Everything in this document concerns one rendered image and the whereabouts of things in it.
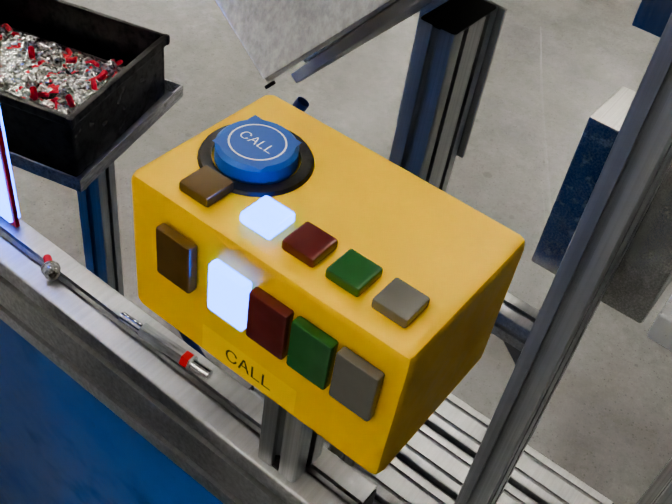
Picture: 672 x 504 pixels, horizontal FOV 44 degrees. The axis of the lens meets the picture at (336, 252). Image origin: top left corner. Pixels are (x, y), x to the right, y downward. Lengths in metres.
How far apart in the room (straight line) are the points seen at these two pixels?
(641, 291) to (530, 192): 1.21
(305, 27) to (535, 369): 0.53
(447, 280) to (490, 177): 1.86
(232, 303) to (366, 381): 0.07
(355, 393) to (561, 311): 0.65
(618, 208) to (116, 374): 0.51
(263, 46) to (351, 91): 1.70
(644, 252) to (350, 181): 0.64
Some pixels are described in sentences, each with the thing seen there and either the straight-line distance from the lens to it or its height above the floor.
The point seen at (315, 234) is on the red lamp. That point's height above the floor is 1.08.
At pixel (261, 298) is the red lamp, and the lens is 0.36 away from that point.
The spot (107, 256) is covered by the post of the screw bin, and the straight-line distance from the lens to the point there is 0.97.
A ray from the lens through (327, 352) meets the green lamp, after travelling 0.35.
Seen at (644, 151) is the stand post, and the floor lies 0.89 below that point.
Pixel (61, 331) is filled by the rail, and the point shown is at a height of 0.83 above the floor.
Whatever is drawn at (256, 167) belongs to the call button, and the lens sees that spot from 0.39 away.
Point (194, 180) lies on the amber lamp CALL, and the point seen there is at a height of 1.08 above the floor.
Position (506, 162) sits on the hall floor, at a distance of 2.29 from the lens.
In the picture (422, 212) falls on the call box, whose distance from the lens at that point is 0.39.
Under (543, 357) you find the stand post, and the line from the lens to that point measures 1.05.
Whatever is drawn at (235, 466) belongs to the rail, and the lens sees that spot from 0.57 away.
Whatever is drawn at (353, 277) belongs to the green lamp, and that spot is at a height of 1.08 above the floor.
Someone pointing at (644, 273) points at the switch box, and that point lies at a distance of 1.01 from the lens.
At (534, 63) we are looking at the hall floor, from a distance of 2.75.
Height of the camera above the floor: 1.32
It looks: 44 degrees down
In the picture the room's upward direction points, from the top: 10 degrees clockwise
